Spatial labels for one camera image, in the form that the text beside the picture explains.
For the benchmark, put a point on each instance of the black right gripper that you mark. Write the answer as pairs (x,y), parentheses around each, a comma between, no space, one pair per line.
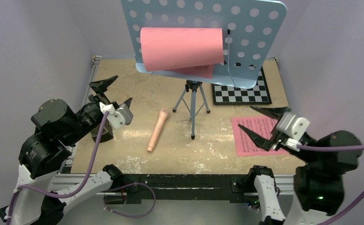
(276,140)

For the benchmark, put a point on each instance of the black metronome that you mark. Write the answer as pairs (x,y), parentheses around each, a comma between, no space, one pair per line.
(107,133)

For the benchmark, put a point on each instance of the pink recorder flute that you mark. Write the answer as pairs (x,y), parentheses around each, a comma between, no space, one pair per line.
(163,115)

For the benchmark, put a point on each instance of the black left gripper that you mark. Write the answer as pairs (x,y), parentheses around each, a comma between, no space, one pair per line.
(100,86)

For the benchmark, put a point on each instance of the pink sheet music front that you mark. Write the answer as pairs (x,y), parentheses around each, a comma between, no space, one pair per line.
(175,48)

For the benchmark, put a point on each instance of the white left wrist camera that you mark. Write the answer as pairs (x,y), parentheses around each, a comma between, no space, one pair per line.
(119,117)

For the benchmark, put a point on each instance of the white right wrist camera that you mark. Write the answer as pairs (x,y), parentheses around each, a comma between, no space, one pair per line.
(292,128)

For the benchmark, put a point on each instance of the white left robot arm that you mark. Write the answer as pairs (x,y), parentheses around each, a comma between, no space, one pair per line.
(43,153)

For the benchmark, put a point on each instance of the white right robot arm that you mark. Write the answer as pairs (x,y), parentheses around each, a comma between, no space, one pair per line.
(318,185)

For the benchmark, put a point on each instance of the black white chessboard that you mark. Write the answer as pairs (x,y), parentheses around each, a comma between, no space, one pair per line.
(258,95)

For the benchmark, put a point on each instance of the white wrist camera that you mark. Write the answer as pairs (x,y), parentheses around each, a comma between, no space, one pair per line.
(292,128)
(119,117)

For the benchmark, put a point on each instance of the light blue music stand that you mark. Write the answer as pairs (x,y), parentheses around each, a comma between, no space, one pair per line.
(223,42)

